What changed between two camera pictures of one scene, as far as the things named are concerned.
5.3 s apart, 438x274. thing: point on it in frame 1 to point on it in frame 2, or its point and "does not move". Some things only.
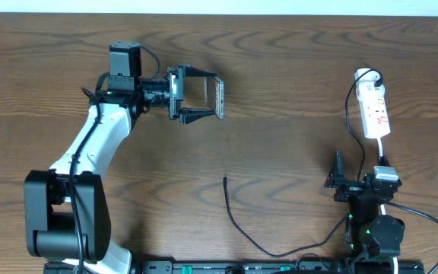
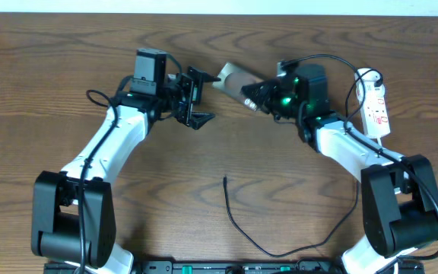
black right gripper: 336,179 to 267,89
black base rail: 242,267 does not move
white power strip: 365,86 does not move
